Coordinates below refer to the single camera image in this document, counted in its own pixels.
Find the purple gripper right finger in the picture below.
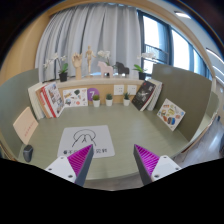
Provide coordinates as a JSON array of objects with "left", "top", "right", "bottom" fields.
[{"left": 133, "top": 144, "right": 181, "bottom": 185}]

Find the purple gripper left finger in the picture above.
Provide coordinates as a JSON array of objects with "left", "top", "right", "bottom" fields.
[{"left": 46, "top": 145, "right": 94, "bottom": 186}]

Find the white mouse pad with drawing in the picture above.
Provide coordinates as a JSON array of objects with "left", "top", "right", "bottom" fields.
[{"left": 57, "top": 125, "right": 115, "bottom": 158}]

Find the colourful picture card right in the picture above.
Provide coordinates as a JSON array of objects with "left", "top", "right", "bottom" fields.
[{"left": 157, "top": 99, "right": 185, "bottom": 131}]

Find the beige wooden board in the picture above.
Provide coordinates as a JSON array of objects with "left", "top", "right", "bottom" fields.
[{"left": 13, "top": 107, "right": 38, "bottom": 144}]

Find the white sticker picture card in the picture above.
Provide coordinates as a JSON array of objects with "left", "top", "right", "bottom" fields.
[{"left": 63, "top": 88, "right": 88, "bottom": 107}]

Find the small potted plant left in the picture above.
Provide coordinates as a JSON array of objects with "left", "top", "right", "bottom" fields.
[{"left": 92, "top": 94, "right": 100, "bottom": 107}]

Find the small potted plant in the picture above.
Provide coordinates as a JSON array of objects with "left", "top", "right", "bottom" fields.
[
  {"left": 123, "top": 92, "right": 130, "bottom": 106},
  {"left": 106, "top": 94, "right": 113, "bottom": 106},
  {"left": 92, "top": 94, "right": 100, "bottom": 107}
]

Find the small potted plant right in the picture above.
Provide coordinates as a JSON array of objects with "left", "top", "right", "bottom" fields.
[{"left": 123, "top": 92, "right": 130, "bottom": 106}]

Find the white book stack left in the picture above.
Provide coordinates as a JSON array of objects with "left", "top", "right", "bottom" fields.
[{"left": 28, "top": 82, "right": 45, "bottom": 120}]

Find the purple round number sign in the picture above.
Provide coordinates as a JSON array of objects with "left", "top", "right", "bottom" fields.
[{"left": 87, "top": 88, "right": 100, "bottom": 101}]

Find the small potted plant middle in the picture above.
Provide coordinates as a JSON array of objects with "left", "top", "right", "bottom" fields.
[{"left": 106, "top": 94, "right": 113, "bottom": 106}]

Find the red and white book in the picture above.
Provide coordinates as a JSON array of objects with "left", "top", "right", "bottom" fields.
[{"left": 41, "top": 82, "right": 64, "bottom": 118}]

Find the white book behind black book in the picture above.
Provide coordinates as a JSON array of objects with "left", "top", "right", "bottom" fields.
[{"left": 142, "top": 79, "right": 162, "bottom": 111}]

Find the green plant black pot right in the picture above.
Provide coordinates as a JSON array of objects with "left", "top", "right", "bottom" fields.
[{"left": 133, "top": 64, "right": 146, "bottom": 80}]

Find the white orchid black pot left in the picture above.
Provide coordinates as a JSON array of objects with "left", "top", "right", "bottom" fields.
[{"left": 43, "top": 53, "right": 68, "bottom": 82}]

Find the pink horse figurine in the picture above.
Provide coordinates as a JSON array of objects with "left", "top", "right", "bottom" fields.
[{"left": 98, "top": 61, "right": 113, "bottom": 78}]

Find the black horse figurine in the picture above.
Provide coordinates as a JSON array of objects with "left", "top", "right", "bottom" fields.
[{"left": 116, "top": 62, "right": 130, "bottom": 75}]

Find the wooden hand model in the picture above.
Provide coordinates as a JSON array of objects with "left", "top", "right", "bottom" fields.
[{"left": 72, "top": 53, "right": 82, "bottom": 80}]

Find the wooden mannequin figure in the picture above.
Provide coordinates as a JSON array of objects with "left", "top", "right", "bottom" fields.
[{"left": 85, "top": 47, "right": 95, "bottom": 73}]

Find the white orchid middle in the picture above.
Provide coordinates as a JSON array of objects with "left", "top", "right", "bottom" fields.
[{"left": 97, "top": 50, "right": 110, "bottom": 66}]

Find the grey curtain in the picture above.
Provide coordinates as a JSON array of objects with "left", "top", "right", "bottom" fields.
[{"left": 35, "top": 3, "right": 141, "bottom": 81}]

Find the white wall socket right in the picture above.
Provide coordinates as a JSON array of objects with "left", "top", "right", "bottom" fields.
[{"left": 127, "top": 85, "right": 137, "bottom": 95}]

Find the white wall socket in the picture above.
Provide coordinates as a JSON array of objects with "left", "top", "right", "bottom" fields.
[
  {"left": 114, "top": 85, "right": 124, "bottom": 95},
  {"left": 127, "top": 85, "right": 137, "bottom": 95}
]

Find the white wall socket left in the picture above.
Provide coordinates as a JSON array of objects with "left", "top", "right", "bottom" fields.
[{"left": 114, "top": 85, "right": 124, "bottom": 95}]

